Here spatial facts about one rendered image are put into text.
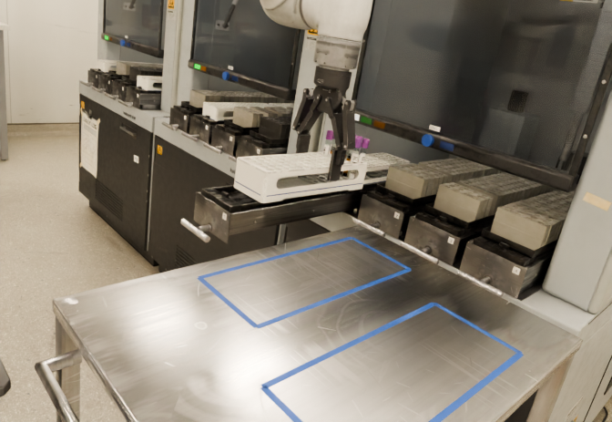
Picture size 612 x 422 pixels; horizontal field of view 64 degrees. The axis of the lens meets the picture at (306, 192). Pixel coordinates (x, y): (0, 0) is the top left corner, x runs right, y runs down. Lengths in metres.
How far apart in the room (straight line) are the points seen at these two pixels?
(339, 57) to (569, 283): 0.66
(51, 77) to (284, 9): 3.63
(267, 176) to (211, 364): 0.43
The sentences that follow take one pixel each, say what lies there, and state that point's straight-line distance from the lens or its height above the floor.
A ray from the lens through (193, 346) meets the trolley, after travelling 0.62.
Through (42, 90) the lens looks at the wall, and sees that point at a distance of 4.57.
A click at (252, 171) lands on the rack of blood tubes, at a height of 0.91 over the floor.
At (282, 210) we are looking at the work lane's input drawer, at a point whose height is 0.79.
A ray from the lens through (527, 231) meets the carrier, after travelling 1.15.
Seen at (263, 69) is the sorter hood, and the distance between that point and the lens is 1.67.
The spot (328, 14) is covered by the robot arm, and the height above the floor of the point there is 1.22.
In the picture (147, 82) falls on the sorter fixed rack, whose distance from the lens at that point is 2.29.
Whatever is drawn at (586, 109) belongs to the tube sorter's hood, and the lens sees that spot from 1.09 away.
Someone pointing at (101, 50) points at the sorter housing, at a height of 0.90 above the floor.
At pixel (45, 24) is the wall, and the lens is 4.51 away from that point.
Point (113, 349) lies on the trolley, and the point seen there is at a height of 0.82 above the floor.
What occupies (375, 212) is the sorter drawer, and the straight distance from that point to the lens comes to 1.26.
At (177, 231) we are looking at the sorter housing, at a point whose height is 0.32.
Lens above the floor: 1.19
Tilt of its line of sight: 19 degrees down
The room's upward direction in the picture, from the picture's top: 9 degrees clockwise
